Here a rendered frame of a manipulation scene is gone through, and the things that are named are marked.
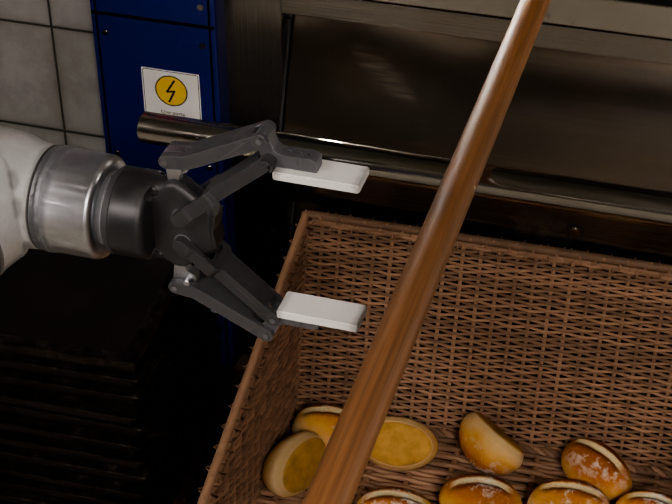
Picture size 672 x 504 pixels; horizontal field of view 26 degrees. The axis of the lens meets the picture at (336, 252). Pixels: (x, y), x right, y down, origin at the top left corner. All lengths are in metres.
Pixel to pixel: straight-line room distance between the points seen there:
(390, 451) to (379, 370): 0.78
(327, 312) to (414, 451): 0.63
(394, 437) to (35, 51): 0.66
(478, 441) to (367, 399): 0.81
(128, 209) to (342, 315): 0.19
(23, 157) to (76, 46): 0.64
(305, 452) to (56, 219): 0.68
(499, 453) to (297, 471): 0.25
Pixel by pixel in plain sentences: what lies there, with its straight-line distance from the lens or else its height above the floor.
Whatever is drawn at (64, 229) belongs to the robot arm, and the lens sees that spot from 1.20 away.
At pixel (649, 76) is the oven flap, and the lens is 1.68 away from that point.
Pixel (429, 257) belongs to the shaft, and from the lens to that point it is 1.14.
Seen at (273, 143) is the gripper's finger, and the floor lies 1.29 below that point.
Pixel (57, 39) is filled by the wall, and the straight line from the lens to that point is 1.86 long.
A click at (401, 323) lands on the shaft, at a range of 1.08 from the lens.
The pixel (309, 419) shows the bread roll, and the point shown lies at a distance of 1.84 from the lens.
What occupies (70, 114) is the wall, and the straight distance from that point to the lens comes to 1.91.
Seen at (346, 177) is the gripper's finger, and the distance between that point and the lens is 1.12.
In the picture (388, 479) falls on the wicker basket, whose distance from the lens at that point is 1.83.
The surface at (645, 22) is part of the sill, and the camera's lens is 1.63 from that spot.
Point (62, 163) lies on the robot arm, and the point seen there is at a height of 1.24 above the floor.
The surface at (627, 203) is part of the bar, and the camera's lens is 1.30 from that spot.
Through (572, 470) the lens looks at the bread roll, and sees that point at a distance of 1.82.
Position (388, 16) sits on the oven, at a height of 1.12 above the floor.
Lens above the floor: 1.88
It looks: 36 degrees down
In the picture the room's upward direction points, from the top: straight up
